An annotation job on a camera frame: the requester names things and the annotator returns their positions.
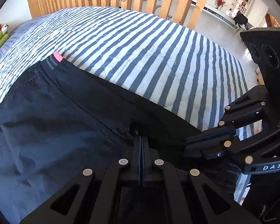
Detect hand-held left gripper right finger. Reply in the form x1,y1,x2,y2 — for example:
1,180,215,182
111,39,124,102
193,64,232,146
142,137,262,224

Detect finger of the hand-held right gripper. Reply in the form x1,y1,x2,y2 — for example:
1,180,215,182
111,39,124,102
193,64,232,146
185,86,269,145
184,137,263,169

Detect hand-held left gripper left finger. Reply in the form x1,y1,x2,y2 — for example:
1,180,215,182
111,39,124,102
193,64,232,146
20,137,143,224

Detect black pants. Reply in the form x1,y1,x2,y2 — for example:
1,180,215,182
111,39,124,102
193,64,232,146
0,52,250,224

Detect chair with dark coat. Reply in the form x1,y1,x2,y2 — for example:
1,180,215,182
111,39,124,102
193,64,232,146
233,13,249,36

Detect long white low cabinet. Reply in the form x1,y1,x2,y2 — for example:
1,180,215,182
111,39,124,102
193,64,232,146
204,3,238,26

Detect red flower bouquet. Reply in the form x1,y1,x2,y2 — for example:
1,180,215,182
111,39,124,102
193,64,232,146
213,0,227,10

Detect blue white striped blanket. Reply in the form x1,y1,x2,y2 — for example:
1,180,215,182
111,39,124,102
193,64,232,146
0,6,263,206

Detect white wall shelf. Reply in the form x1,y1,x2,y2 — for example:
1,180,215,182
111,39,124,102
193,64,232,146
231,0,255,12

